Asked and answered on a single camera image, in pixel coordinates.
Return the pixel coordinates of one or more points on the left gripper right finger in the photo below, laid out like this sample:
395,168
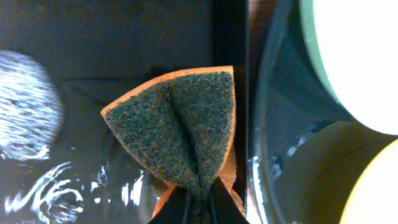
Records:
223,209

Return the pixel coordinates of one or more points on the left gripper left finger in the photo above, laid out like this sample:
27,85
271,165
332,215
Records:
172,207

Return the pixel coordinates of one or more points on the orange green scrub sponge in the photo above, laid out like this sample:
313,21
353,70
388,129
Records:
180,126

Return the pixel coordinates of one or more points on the pale yellow plate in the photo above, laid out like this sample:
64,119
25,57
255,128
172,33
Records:
373,199

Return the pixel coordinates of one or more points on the light blue plate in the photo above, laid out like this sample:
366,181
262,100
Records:
352,45

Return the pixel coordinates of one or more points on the black round tray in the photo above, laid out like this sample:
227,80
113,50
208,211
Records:
306,151

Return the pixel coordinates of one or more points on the black rectangular tray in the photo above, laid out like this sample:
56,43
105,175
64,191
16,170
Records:
62,62

